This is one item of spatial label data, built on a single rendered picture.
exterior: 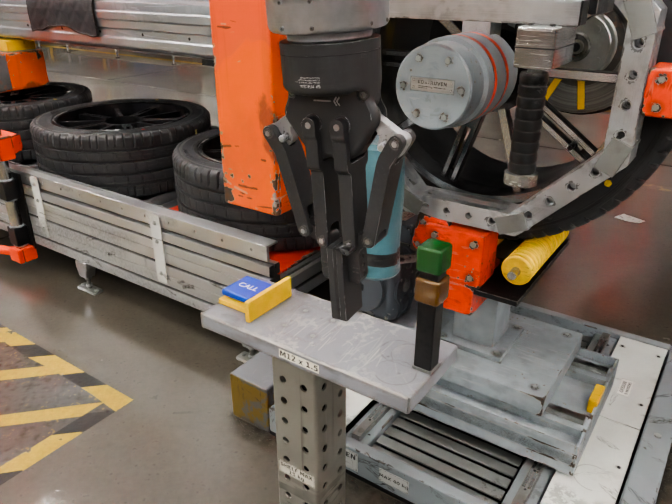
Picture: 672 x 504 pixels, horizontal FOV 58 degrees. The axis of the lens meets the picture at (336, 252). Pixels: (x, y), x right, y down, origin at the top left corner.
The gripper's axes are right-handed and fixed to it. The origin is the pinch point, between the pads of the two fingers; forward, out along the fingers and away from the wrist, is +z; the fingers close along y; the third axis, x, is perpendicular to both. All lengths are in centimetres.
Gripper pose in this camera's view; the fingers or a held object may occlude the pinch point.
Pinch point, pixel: (345, 278)
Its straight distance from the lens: 53.4
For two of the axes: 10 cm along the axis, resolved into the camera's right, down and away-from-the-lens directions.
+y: 8.6, 1.6, -4.8
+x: 5.1, -4.0, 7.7
